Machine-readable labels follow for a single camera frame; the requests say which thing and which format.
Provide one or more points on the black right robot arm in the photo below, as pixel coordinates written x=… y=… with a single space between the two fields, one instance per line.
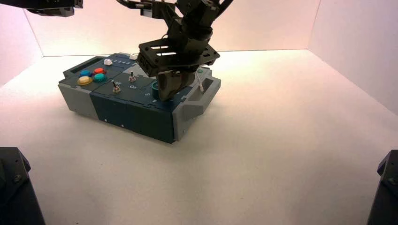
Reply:
x=199 y=12

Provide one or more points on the red push button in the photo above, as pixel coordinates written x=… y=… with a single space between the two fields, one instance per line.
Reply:
x=99 y=70

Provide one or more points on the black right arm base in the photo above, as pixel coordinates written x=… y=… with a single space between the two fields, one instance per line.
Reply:
x=385 y=192

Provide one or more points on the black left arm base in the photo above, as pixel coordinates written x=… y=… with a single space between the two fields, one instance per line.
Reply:
x=15 y=192

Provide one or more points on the metal toggle switch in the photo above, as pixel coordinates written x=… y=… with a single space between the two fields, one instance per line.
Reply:
x=116 y=88
x=132 y=77

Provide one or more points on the teal rotary knob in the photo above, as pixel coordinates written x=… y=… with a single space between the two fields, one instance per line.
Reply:
x=154 y=87

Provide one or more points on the green push button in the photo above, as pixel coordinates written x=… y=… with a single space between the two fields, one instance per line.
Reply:
x=100 y=77

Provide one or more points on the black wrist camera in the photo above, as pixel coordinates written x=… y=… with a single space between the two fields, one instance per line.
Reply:
x=146 y=63

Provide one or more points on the blue push button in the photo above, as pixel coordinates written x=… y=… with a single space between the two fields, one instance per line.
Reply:
x=85 y=73

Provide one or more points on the teal and grey control box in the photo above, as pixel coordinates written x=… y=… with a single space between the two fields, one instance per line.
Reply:
x=140 y=118

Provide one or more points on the yellow push button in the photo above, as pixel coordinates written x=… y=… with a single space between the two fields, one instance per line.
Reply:
x=85 y=80

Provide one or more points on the white switch cap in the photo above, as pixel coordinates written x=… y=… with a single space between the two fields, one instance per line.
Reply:
x=108 y=61
x=133 y=56

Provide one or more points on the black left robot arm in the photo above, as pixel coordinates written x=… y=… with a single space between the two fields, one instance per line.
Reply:
x=46 y=3

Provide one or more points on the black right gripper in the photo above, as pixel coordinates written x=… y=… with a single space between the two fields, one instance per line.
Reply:
x=191 y=51

